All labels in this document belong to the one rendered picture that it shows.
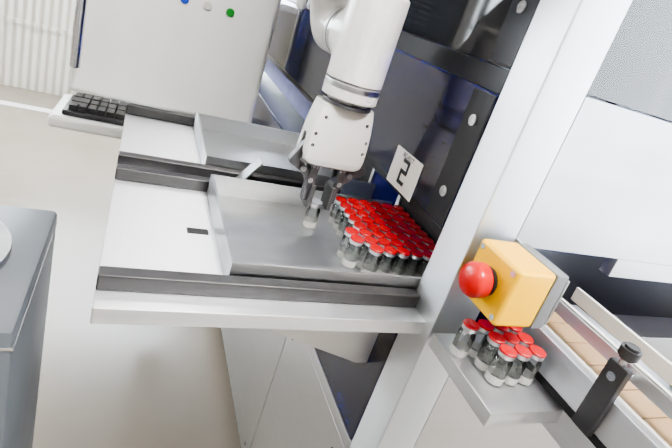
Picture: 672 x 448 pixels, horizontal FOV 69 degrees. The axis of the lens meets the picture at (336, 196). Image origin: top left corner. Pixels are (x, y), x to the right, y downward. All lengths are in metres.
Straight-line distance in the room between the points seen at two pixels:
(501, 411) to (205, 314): 0.34
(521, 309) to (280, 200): 0.45
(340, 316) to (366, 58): 0.34
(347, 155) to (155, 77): 0.84
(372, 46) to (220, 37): 0.82
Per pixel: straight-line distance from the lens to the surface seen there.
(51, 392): 1.71
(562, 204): 0.68
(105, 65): 1.49
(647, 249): 0.84
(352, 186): 0.99
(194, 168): 0.88
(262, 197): 0.85
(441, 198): 0.67
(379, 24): 0.69
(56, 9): 4.11
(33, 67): 4.22
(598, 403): 0.63
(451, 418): 0.83
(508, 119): 0.60
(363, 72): 0.70
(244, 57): 1.48
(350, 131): 0.74
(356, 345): 0.79
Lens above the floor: 1.22
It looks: 21 degrees down
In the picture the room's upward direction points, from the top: 18 degrees clockwise
